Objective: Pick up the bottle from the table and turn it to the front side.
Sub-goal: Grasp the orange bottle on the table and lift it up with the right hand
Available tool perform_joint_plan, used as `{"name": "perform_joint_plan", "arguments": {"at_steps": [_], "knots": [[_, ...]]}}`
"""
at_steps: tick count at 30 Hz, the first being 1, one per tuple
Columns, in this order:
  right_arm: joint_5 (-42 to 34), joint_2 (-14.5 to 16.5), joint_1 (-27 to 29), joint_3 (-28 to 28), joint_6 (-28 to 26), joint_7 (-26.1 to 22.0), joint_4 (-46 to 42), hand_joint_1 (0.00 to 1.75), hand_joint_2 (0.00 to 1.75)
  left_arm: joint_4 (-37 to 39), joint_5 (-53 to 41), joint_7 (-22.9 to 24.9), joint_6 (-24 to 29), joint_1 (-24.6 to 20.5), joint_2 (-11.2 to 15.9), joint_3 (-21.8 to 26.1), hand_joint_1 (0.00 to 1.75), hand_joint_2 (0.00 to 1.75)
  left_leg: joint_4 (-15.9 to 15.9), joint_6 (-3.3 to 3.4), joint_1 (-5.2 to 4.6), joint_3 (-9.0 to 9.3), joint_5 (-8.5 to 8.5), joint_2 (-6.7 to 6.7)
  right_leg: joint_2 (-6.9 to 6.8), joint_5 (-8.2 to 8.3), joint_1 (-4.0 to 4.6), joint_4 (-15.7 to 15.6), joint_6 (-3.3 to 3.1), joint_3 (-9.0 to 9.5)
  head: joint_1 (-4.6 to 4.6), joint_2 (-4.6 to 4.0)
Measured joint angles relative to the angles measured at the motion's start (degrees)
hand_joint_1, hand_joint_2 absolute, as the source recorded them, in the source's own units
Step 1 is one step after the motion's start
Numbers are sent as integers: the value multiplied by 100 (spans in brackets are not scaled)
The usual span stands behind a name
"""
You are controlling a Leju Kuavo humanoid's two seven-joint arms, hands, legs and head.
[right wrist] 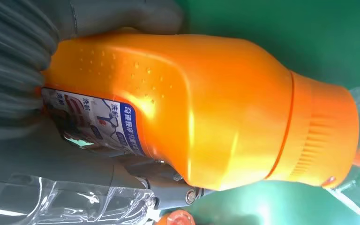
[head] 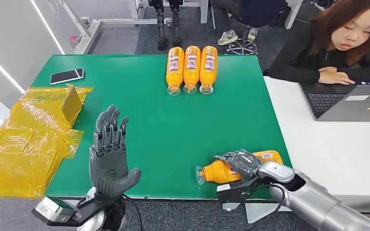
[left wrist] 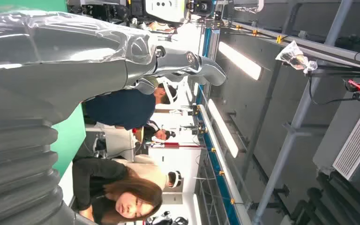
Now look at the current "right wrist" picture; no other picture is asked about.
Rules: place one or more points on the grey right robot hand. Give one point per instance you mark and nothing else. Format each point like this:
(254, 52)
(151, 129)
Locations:
(74, 161)

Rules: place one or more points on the orange bottle clear cap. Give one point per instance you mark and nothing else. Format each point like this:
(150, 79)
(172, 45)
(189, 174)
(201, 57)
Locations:
(177, 219)

